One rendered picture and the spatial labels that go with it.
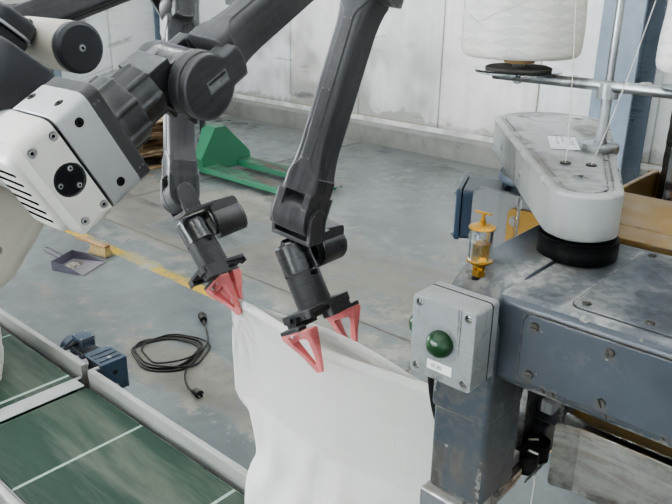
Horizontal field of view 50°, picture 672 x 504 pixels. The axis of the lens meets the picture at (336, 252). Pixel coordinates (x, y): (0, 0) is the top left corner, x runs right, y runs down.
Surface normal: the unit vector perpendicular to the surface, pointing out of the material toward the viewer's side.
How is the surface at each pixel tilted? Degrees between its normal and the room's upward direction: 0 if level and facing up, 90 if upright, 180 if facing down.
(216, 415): 0
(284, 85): 90
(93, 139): 90
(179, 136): 63
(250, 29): 90
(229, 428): 0
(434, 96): 90
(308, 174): 70
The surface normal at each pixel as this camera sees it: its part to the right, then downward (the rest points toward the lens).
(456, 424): -0.67, 0.26
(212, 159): 0.72, 0.00
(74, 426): 0.01, -0.93
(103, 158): 0.74, 0.25
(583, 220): -0.27, 0.34
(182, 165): 0.43, -0.14
